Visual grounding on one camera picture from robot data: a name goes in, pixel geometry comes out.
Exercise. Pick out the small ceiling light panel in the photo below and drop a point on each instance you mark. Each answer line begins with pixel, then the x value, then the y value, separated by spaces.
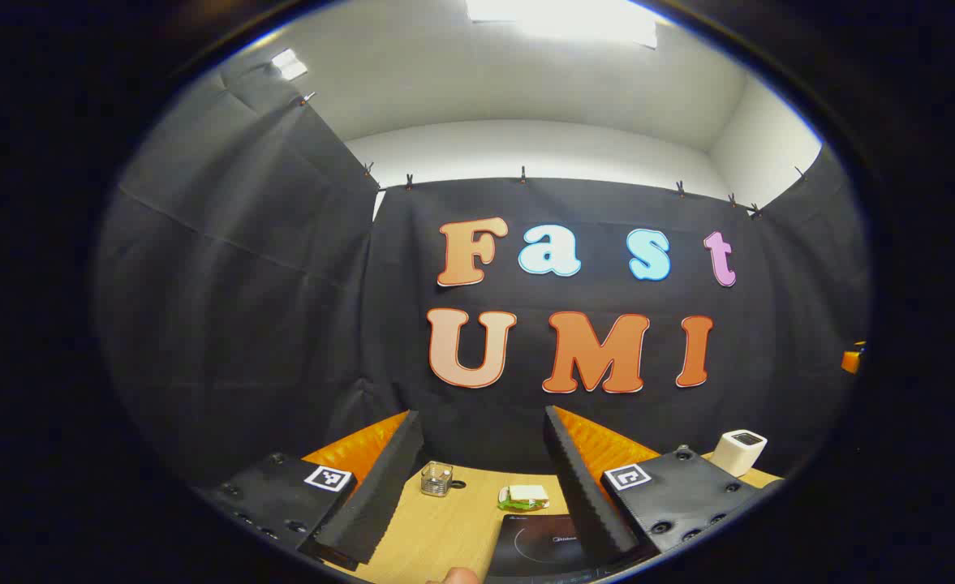
pixel 289 63

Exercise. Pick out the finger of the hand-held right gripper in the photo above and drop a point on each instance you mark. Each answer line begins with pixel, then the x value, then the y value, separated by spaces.
pixel 851 360

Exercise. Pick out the white toaster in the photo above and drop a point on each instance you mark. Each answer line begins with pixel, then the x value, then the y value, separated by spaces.
pixel 738 456

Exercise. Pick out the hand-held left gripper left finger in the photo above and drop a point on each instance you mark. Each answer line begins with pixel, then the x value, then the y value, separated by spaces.
pixel 380 495

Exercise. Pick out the black induction cooktop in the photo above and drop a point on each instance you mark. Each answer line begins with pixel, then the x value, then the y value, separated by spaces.
pixel 534 547

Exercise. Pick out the large ceiling light panel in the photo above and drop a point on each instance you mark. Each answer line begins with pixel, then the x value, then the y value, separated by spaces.
pixel 566 18

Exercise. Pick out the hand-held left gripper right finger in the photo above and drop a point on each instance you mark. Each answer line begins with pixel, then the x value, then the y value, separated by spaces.
pixel 587 495

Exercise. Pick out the sandwich with lettuce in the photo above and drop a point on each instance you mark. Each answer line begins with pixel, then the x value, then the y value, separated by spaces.
pixel 524 496

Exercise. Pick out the row of black cloth clips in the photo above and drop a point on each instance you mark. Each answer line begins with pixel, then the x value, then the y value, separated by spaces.
pixel 523 174

